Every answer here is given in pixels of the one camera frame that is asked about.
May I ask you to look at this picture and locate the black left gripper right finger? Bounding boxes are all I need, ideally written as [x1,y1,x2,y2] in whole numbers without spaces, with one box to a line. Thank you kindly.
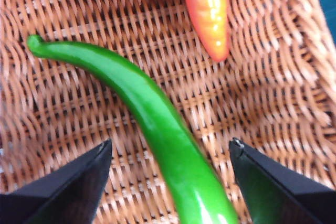
[229,137,336,224]

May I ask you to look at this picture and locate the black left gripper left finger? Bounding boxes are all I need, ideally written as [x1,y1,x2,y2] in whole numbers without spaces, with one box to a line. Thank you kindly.
[0,139,113,224]

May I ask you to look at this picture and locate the long green pepper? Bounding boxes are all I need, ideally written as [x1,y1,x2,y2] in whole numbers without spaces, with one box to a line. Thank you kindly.
[27,34,239,224]

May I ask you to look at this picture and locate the brown wicker basket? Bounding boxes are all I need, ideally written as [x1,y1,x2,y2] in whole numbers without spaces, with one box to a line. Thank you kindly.
[0,0,336,224]

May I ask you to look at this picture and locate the orange carrot with green leaves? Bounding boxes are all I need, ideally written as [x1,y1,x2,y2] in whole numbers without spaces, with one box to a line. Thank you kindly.
[181,0,230,62]

